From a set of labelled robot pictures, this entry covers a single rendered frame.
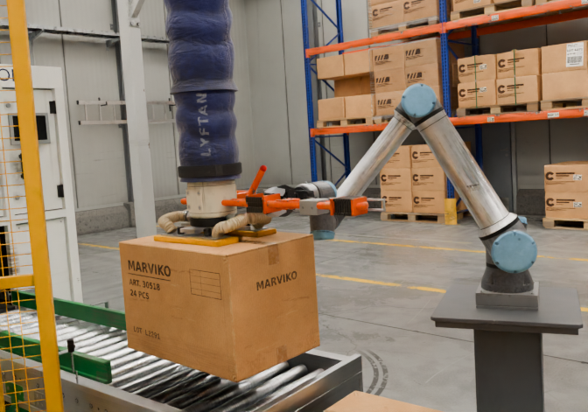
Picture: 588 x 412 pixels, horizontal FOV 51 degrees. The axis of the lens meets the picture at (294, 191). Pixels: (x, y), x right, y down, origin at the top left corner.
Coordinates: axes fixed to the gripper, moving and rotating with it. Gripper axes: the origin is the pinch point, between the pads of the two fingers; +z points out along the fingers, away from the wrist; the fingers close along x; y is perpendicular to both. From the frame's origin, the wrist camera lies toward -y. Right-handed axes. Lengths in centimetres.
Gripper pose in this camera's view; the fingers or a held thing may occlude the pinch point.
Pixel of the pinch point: (269, 203)
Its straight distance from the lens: 204.8
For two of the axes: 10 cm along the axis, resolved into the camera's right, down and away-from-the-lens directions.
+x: -0.6, -9.9, -0.8
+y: -7.8, 0.0, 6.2
